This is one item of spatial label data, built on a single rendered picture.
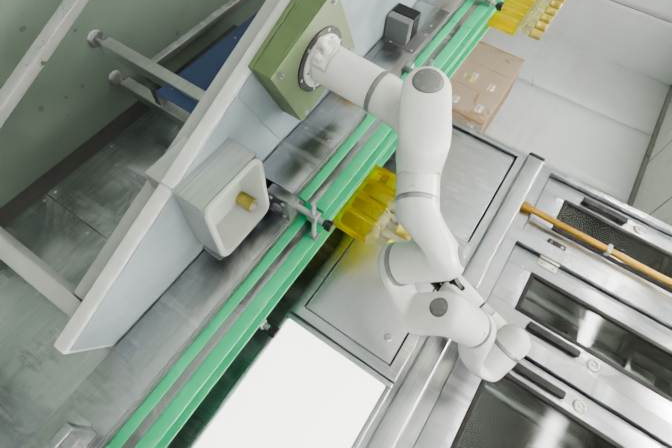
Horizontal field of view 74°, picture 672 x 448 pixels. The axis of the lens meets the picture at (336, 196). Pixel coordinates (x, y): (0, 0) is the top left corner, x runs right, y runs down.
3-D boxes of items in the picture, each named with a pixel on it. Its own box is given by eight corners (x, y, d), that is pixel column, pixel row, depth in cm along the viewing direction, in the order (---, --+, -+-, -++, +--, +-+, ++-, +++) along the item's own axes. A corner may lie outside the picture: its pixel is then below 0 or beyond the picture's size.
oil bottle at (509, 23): (469, 18, 180) (535, 46, 172) (473, 6, 175) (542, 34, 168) (475, 11, 182) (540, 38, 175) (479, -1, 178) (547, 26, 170)
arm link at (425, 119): (391, 207, 90) (395, 171, 75) (398, 107, 99) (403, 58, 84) (439, 211, 89) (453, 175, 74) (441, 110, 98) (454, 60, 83)
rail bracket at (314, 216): (289, 227, 119) (327, 251, 115) (285, 193, 105) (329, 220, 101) (296, 219, 120) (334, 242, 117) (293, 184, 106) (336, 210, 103)
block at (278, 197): (267, 210, 119) (288, 224, 117) (264, 191, 111) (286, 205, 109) (276, 201, 121) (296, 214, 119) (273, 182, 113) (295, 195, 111)
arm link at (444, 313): (491, 269, 94) (430, 274, 104) (440, 226, 81) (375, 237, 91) (489, 348, 87) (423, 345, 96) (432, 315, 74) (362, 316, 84)
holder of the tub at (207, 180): (201, 249, 113) (225, 266, 110) (171, 190, 89) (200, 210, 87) (245, 202, 120) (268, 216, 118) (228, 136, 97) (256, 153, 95)
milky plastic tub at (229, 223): (197, 241, 108) (225, 260, 105) (172, 192, 89) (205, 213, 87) (244, 192, 116) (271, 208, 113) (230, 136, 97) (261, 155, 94)
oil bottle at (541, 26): (475, 11, 183) (540, 38, 175) (479, -1, 178) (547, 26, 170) (480, 4, 185) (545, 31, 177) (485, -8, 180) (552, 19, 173)
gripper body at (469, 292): (481, 312, 118) (449, 281, 122) (494, 299, 109) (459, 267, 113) (463, 330, 115) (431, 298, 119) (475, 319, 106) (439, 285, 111)
